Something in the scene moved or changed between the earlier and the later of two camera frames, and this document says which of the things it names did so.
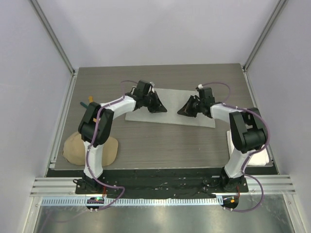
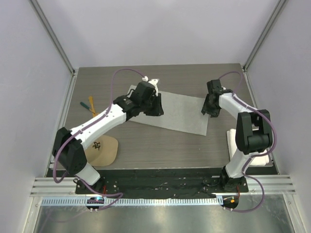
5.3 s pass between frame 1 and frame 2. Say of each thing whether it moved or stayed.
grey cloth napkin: moved
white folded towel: stayed
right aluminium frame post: stayed
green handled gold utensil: stayed
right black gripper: moved
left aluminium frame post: stayed
